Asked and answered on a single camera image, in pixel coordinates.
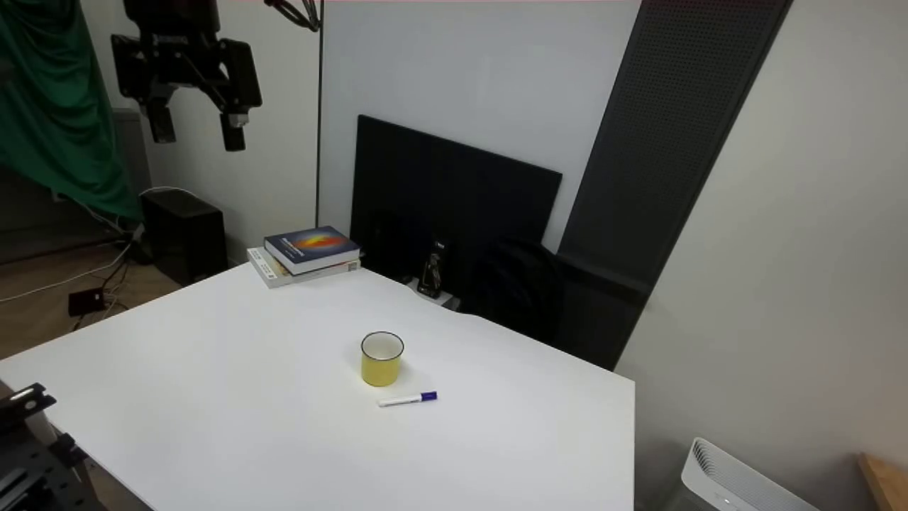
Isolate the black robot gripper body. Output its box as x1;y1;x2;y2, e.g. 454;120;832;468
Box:
108;0;264;120

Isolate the white marker with blue cap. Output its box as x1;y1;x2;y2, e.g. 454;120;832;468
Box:
376;389;440;411

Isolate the yellow cup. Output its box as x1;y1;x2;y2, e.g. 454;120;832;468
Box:
358;327;408;389

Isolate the thin black stand pole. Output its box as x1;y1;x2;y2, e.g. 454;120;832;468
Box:
264;0;330;234

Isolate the green cloth curtain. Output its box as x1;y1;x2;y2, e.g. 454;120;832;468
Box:
0;0;144;227

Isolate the black speaker box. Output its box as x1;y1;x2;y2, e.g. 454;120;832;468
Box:
138;187;230;291

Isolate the blue hardcover book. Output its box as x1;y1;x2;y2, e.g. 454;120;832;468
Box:
262;225;364;279

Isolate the white book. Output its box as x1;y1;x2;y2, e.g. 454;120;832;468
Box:
243;245;364;293

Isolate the small black power adapter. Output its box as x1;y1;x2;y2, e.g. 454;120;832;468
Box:
64;288;108;320

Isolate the black flat monitor panel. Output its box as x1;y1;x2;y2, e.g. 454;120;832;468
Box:
348;113;564;296

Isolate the small metal clamp stand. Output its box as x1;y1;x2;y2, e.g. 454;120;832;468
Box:
408;239;464;313

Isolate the black low cabinet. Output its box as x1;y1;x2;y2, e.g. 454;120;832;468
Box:
462;239;659;373

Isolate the white plastic bin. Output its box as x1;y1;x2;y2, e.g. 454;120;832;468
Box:
662;434;823;511

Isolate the wooden board corner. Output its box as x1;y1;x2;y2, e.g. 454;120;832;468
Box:
855;451;908;511

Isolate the white floor cable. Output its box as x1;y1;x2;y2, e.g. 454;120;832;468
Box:
0;225;147;308

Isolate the black metal table mount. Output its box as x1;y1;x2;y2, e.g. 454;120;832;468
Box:
0;380;108;511

